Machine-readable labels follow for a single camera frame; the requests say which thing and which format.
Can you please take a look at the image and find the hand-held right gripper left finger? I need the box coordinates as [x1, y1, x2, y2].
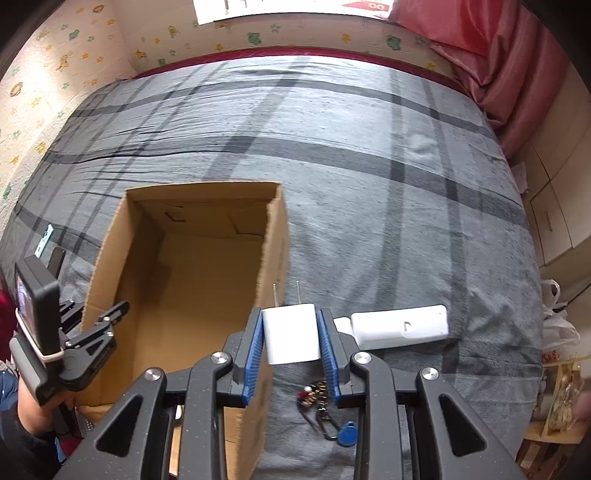
[58, 307, 274, 480]

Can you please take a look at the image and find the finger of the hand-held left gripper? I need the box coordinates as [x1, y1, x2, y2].
[62, 323, 118, 394]
[59, 300, 131, 352]

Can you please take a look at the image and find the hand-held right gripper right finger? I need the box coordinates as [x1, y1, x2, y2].
[315, 307, 523, 480]

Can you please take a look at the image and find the key bunch with gold charm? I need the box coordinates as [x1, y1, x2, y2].
[295, 378, 345, 440]

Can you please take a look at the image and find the white charger plug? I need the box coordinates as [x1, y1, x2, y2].
[262, 282, 320, 365]

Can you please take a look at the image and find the blue key fob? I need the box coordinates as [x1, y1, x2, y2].
[333, 422, 359, 448]

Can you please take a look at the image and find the white remote control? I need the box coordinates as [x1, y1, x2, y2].
[333, 304, 450, 352]

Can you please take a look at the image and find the cardboard box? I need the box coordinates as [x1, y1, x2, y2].
[69, 181, 291, 480]

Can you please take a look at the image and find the person's left forearm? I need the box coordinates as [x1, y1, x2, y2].
[0, 369, 63, 480]

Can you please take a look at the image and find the dark smartphone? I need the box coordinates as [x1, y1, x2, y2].
[48, 247, 66, 280]

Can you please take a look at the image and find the teal smartphone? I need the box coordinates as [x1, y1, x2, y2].
[34, 224, 54, 257]

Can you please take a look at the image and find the grey plaid bedsheet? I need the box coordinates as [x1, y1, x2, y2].
[0, 55, 543, 480]

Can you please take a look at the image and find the white plastic bag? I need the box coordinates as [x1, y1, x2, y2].
[540, 279, 580, 352]

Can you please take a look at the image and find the beige cabinet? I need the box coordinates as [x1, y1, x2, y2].
[508, 65, 591, 278]

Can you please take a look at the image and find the maroon mattress edge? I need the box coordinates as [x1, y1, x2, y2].
[131, 45, 444, 81]

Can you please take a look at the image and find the pink curtain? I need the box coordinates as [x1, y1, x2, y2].
[388, 0, 578, 160]

